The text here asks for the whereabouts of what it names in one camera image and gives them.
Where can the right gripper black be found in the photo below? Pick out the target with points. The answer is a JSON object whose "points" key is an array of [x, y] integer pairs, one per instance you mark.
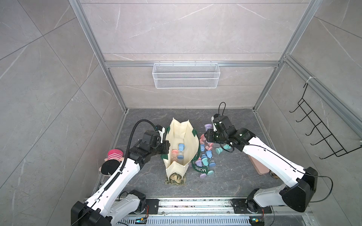
{"points": [[209, 137]]}

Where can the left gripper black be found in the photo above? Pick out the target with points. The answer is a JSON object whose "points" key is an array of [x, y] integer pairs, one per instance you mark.
{"points": [[166, 145]]}

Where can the purple hourglass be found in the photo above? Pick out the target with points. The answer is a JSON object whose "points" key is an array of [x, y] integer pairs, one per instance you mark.
{"points": [[208, 127]]}

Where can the teal green hourglass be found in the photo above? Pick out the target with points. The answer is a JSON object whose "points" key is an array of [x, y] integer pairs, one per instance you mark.
{"points": [[219, 150]]}

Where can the pink hourglass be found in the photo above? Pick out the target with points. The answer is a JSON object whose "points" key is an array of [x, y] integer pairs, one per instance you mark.
{"points": [[174, 155]]}

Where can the cream canvas tote bag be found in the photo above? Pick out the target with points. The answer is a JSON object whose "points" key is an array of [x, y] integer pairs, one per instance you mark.
{"points": [[186, 150]]}

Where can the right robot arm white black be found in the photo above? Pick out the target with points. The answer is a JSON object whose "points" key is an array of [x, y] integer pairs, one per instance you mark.
{"points": [[299, 184]]}

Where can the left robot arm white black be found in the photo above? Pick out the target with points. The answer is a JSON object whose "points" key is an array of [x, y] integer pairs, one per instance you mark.
{"points": [[101, 209]]}

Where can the blue hourglass middle pile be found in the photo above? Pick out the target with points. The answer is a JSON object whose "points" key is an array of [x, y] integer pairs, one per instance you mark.
{"points": [[209, 154]]}

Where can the teal hourglass middle pile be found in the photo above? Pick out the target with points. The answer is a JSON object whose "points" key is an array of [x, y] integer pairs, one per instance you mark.
{"points": [[205, 161]]}

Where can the teal hourglass front floor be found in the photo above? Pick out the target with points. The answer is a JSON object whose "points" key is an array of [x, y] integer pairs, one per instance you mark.
{"points": [[210, 172]]}

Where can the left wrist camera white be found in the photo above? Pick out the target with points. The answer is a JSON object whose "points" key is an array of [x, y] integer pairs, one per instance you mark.
{"points": [[161, 130]]}

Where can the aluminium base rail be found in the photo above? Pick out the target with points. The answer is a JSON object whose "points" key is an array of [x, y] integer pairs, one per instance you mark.
{"points": [[203, 211]]}

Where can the white wire mesh basket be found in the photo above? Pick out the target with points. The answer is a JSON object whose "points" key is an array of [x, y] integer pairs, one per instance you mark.
{"points": [[186, 75]]}

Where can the black wire hook rack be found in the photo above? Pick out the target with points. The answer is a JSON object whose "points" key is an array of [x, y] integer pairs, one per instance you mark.
{"points": [[320, 127]]}

